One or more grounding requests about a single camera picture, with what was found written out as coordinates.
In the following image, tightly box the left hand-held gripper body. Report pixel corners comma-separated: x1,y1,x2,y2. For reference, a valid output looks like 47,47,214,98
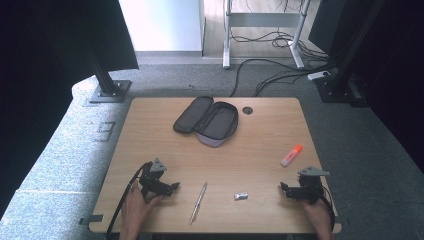
138,157,170,201

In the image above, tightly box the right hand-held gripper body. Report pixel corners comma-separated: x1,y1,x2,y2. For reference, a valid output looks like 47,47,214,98
290,165,331,205

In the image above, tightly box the orange highlighter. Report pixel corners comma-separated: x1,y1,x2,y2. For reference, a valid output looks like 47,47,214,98
280,143,304,168

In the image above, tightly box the dark grey pencil case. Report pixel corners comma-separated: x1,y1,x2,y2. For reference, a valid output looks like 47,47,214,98
172,95,240,148

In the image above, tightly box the person's right hand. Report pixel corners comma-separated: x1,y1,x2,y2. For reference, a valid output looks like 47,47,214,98
301,199,334,235

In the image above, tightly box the person's left hand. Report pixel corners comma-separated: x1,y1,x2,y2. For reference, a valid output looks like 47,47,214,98
121,181,165,232

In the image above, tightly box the silver pen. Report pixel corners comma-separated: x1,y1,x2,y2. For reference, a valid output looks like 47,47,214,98
188,181,209,225

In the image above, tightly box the black stand with base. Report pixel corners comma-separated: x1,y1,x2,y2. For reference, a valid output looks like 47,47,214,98
314,0,388,105

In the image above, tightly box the white power strip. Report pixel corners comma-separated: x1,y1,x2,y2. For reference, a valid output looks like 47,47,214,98
306,70,331,82

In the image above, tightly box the black curtain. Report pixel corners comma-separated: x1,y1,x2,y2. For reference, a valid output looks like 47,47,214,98
307,0,424,175
0,0,140,218

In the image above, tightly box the white cabinet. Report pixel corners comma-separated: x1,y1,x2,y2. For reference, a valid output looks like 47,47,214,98
118,0,207,57

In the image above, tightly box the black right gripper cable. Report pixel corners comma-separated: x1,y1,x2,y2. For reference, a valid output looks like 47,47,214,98
319,185,337,233

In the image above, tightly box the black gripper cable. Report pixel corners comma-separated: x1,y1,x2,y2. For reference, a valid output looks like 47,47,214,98
319,185,337,233
105,161,152,240

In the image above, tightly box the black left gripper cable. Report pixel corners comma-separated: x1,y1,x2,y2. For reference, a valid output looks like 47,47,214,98
105,161,152,240

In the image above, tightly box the grey table bracket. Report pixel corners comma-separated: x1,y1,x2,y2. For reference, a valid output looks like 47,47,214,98
78,214,105,226

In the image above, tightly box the black post with base plate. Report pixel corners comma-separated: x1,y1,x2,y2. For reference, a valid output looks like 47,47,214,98
85,49,133,104

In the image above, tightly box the black floor cable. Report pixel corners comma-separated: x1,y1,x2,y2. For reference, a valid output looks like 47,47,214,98
229,58,336,99

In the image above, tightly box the tangle of black cables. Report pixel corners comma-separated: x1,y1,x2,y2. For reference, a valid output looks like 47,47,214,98
229,0,329,62

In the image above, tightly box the white desk frame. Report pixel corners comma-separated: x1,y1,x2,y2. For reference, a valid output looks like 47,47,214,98
222,0,313,70

